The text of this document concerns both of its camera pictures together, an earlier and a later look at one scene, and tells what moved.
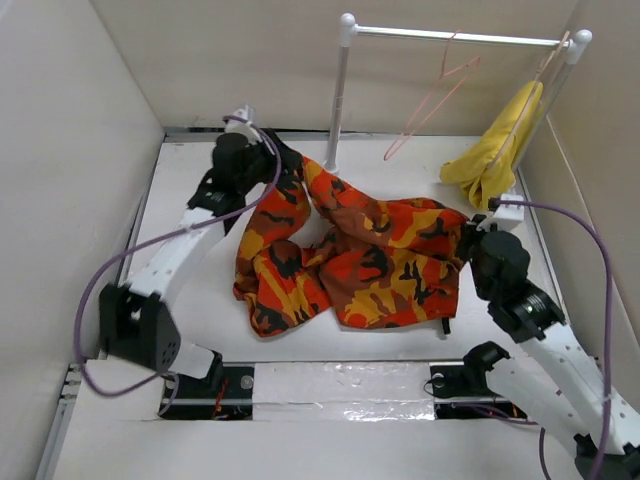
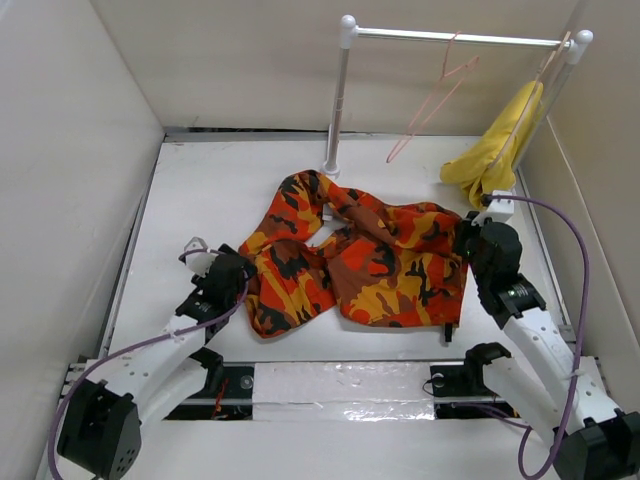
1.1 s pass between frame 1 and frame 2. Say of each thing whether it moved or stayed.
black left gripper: moved
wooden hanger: stayed
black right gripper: stayed
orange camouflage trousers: moved
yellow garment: stayed
